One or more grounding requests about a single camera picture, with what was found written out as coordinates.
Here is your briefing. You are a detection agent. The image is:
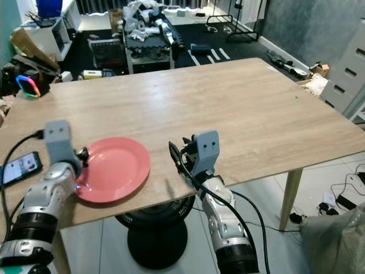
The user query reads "black speaker with light ring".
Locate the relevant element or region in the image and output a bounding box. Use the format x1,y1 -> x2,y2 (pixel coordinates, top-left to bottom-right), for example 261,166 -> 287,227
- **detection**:
15,71 -> 52,98

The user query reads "flat brown cardboard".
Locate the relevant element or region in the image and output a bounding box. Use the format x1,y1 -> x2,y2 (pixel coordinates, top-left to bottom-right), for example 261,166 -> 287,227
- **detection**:
10,29 -> 58,69

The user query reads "wooden table leg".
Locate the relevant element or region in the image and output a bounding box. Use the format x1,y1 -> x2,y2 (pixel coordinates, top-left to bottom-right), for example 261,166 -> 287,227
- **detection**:
279,168 -> 304,232

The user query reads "black clothes rack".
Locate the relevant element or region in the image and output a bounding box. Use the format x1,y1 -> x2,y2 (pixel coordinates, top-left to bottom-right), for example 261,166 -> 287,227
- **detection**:
205,0 -> 260,42

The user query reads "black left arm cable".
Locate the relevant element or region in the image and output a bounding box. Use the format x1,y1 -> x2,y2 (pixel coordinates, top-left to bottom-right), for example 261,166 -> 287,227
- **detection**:
2,130 -> 47,229

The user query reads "blue plastic bin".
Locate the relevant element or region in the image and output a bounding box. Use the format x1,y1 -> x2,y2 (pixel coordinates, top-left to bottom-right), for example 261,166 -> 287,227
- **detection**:
36,0 -> 63,19

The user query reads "black smartphone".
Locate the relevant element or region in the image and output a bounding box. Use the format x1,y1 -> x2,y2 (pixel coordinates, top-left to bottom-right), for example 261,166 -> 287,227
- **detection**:
0,151 -> 43,186

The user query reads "red round plate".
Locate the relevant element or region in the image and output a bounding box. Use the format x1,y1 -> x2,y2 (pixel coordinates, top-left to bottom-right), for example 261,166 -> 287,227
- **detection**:
73,137 -> 152,204

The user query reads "white low shelf unit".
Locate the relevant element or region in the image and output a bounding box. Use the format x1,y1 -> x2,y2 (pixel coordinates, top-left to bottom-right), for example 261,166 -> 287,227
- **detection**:
29,14 -> 75,61

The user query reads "yellow and black device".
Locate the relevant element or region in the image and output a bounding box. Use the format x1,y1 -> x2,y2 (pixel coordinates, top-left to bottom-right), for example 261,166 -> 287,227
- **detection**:
83,70 -> 112,79

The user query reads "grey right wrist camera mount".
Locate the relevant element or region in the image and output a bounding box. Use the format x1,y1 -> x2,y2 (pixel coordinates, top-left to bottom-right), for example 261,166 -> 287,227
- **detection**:
191,130 -> 220,178

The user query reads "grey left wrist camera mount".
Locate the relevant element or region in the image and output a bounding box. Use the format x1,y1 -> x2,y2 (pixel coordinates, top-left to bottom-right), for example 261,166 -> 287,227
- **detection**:
44,120 -> 83,175

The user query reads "grey drawer cabinet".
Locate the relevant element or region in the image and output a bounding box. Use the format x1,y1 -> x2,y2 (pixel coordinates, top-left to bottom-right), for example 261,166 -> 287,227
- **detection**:
319,23 -> 365,123

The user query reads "black backpack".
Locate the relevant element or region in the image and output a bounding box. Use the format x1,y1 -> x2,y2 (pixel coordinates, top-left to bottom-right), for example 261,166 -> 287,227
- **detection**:
0,57 -> 35,95

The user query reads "black floor fan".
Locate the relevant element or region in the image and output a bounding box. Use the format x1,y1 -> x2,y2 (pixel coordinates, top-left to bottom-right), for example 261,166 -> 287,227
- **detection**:
116,197 -> 192,270

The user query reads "small cardboard box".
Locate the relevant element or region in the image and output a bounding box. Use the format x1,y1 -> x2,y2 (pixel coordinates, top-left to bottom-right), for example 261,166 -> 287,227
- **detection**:
310,63 -> 330,79

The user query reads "black plastic crate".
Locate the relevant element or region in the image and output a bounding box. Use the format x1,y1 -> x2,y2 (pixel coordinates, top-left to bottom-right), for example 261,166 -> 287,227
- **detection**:
88,39 -> 123,70

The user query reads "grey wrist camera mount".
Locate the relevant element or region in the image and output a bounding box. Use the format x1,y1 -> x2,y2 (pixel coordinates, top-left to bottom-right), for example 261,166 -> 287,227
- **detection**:
191,130 -> 220,178
44,120 -> 83,175

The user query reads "grey cluttered metal cart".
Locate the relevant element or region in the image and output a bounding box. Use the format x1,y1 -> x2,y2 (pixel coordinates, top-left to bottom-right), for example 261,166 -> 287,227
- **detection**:
120,0 -> 183,74

